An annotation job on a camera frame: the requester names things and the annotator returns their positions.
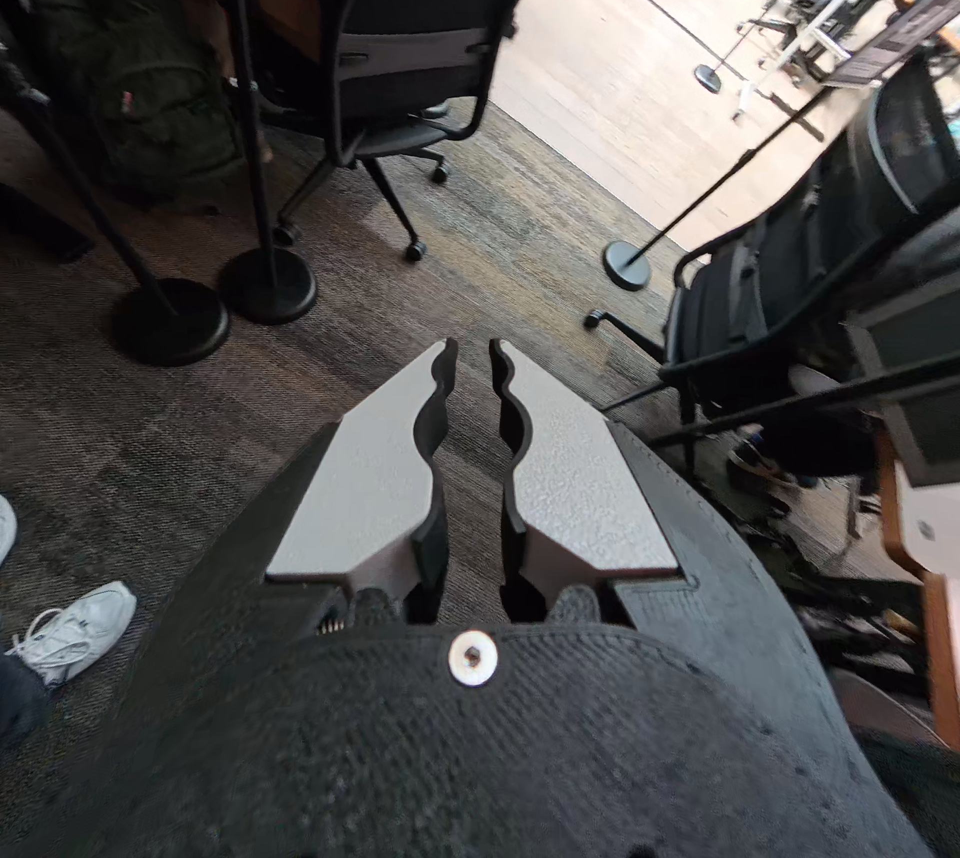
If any dark striped shoe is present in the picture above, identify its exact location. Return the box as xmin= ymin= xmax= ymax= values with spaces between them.
xmin=727 ymin=438 xmax=796 ymax=489

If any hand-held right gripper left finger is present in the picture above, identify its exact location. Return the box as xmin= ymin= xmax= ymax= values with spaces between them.
xmin=264 ymin=338 xmax=460 ymax=606

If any black mesh office chair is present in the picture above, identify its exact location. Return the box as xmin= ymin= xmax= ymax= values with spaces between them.
xmin=585 ymin=51 xmax=960 ymax=492

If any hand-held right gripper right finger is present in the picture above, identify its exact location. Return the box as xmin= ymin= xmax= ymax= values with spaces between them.
xmin=489 ymin=338 xmax=681 ymax=606

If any wooden desk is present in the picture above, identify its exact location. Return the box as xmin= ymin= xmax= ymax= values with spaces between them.
xmin=873 ymin=423 xmax=960 ymax=754

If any dark green backpack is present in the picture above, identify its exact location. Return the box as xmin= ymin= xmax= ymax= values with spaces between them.
xmin=28 ymin=0 xmax=247 ymax=208

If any black pole stand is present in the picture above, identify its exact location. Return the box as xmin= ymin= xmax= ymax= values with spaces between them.
xmin=0 ymin=10 xmax=231 ymax=369
xmin=693 ymin=10 xmax=766 ymax=94
xmin=603 ymin=78 xmax=856 ymax=292
xmin=212 ymin=0 xmax=318 ymax=327

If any person's dark trouser leg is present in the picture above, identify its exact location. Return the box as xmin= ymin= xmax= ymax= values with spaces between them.
xmin=0 ymin=651 xmax=55 ymax=750

